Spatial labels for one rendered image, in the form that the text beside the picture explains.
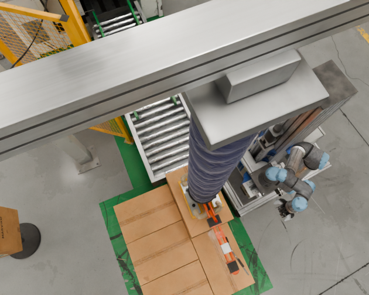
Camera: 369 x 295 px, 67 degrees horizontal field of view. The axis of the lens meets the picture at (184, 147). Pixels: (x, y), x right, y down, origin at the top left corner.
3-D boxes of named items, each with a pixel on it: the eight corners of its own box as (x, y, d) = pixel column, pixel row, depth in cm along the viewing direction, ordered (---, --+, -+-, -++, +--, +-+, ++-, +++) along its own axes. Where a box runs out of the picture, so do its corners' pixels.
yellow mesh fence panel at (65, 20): (69, 129, 372) (-62, -3, 174) (72, 122, 375) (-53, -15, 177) (132, 144, 365) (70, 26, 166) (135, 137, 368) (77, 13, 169)
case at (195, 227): (167, 183, 293) (164, 174, 255) (202, 168, 298) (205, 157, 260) (190, 239, 275) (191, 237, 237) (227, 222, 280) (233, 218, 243)
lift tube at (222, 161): (181, 171, 189) (175, 51, 70) (213, 157, 192) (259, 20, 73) (195, 204, 182) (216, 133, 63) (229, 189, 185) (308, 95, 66)
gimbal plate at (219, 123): (160, 52, 73) (159, 39, 69) (262, 16, 77) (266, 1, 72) (208, 153, 64) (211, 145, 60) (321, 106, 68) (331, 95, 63)
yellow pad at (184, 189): (177, 181, 242) (177, 180, 237) (188, 177, 243) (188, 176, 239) (192, 219, 232) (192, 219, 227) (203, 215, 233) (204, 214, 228)
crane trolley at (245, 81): (196, 54, 68) (198, 25, 59) (255, 33, 70) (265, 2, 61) (225, 108, 64) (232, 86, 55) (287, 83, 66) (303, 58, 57)
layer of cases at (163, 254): (121, 211, 323) (112, 206, 286) (200, 177, 336) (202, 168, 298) (159, 320, 288) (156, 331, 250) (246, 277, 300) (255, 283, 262)
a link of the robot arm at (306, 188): (301, 174, 162) (292, 189, 159) (319, 185, 160) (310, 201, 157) (296, 177, 169) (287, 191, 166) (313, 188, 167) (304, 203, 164)
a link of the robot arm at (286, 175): (299, 132, 195) (282, 170, 160) (313, 141, 193) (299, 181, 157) (290, 144, 203) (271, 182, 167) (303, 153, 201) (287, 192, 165)
